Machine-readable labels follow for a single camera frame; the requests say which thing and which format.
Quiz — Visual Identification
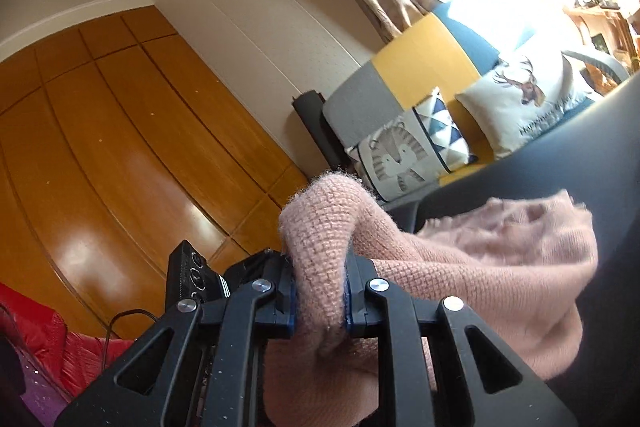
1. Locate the grey yellow blue sofa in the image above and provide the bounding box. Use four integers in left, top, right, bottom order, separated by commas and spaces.
322, 0, 632, 208

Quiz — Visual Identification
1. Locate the black cable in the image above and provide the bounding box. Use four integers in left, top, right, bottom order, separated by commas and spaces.
102, 308, 162, 370

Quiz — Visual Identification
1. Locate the pink knit sweater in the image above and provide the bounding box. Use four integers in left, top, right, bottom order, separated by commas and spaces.
262, 172, 601, 427

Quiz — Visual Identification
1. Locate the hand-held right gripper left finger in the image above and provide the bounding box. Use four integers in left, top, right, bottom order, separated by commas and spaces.
54, 252, 301, 427

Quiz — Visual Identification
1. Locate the wooden desk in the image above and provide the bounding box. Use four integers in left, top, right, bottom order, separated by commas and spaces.
565, 2, 640, 72

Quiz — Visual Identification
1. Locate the person's red jacket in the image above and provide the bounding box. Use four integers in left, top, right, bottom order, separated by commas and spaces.
0, 284, 136, 408

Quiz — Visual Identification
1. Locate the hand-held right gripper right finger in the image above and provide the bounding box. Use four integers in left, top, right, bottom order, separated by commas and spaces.
342, 252, 581, 427

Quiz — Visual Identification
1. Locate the person's purple sweater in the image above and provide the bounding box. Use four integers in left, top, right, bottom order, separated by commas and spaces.
20, 352, 76, 427

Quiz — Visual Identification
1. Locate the wooden wardrobe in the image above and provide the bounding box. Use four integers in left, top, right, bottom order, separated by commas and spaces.
0, 2, 311, 343

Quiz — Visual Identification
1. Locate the deer print cushion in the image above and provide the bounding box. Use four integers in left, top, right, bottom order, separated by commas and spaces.
455, 49, 596, 158

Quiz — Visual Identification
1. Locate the tiger print cushion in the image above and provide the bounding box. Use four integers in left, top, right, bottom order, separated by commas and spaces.
345, 88, 478, 202

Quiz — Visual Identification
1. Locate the black rolled mat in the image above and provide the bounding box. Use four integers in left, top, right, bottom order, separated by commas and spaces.
292, 90, 346, 168

